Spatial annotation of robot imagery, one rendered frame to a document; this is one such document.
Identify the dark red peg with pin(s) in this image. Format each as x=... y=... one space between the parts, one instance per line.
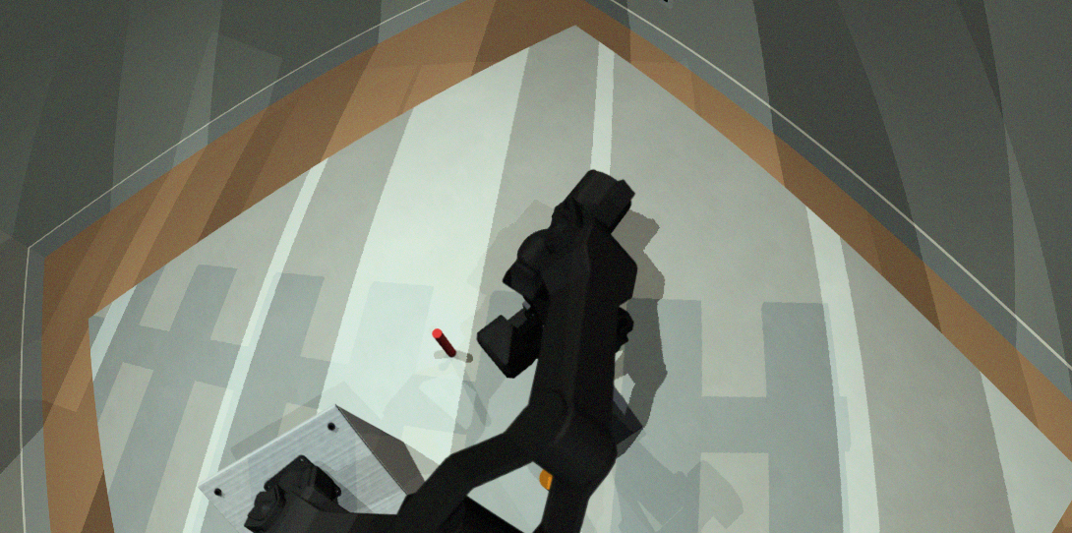
x=439 y=336

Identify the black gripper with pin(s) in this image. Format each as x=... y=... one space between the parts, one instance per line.
x=515 y=344

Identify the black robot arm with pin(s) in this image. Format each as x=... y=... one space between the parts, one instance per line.
x=578 y=267

